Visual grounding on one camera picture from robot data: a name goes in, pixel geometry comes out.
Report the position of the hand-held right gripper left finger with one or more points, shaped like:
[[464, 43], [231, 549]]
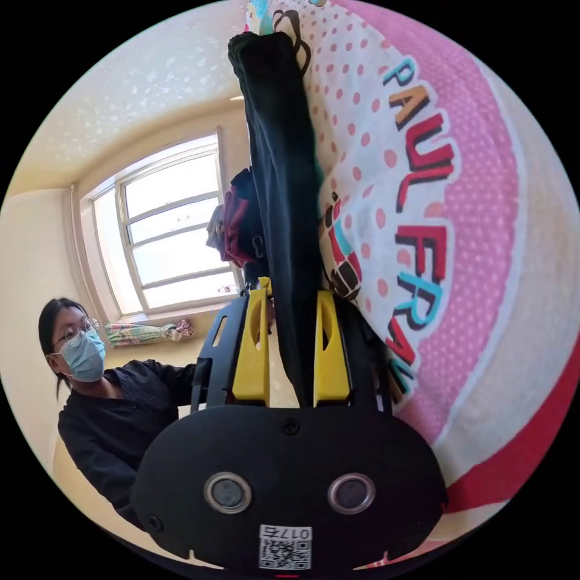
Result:
[[251, 358]]

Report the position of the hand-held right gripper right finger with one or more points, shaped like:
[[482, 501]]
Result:
[[333, 367]]

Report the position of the black pants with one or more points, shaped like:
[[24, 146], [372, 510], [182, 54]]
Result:
[[281, 181]]

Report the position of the pile of clothes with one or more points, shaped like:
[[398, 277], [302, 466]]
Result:
[[238, 226]]

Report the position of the rolled floral cloth bundle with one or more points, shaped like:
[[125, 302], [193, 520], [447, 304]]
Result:
[[145, 334]]

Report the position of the window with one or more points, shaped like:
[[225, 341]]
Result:
[[172, 226]]

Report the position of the person's body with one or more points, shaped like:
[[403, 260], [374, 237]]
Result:
[[113, 408]]

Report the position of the bed with pink printed sheet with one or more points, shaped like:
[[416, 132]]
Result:
[[457, 235]]

